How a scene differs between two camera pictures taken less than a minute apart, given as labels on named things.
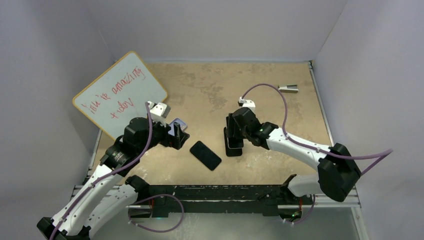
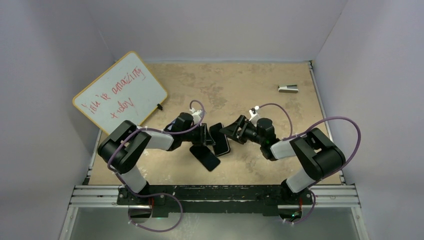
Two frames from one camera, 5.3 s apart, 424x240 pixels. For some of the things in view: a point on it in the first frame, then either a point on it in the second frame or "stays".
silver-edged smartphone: x=235 y=143 → x=221 y=146
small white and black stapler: x=289 y=89 stays
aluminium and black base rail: x=158 y=200 stays
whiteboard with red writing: x=119 y=95 stays
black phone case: x=229 y=152 → x=222 y=146
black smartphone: x=205 y=155 stays
